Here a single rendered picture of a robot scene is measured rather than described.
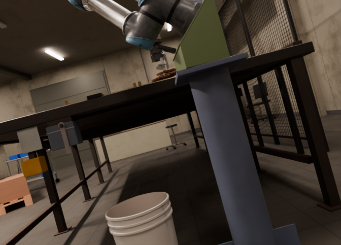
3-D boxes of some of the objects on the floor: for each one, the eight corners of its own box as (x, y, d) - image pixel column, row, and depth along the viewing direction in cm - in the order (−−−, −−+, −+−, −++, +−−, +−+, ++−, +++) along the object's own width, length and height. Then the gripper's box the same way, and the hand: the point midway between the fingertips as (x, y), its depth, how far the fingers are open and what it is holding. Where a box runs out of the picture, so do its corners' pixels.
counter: (172, 144, 750) (165, 119, 750) (99, 165, 746) (92, 140, 747) (172, 142, 820) (165, 119, 820) (105, 161, 816) (99, 138, 817)
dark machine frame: (309, 154, 265) (281, 55, 266) (273, 165, 262) (245, 65, 263) (224, 139, 562) (211, 92, 562) (207, 144, 558) (194, 97, 559)
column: (335, 287, 91) (267, 43, 92) (228, 317, 91) (161, 72, 91) (286, 238, 129) (238, 65, 130) (211, 258, 129) (163, 86, 129)
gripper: (146, 48, 175) (155, 77, 175) (148, 38, 155) (158, 70, 155) (159, 45, 176) (167, 74, 176) (163, 35, 157) (171, 67, 157)
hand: (167, 71), depth 166 cm, fingers open, 14 cm apart
